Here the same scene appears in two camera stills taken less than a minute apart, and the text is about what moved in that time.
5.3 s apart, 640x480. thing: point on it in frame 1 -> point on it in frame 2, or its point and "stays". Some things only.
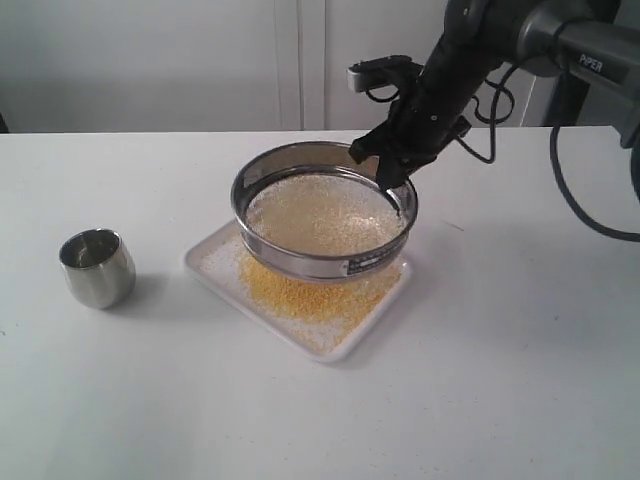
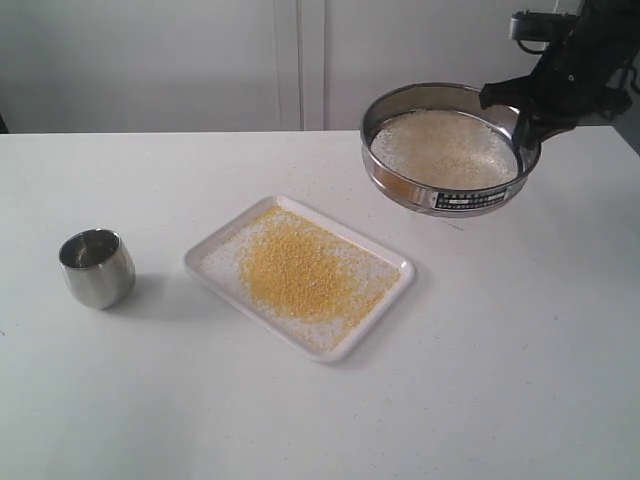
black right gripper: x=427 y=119 -> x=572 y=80
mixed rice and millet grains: x=322 y=215 -> x=445 y=149
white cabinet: x=85 y=66 stays
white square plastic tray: x=322 y=318 stays
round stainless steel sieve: x=310 y=211 -> x=432 y=149
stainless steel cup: x=99 y=268 stays
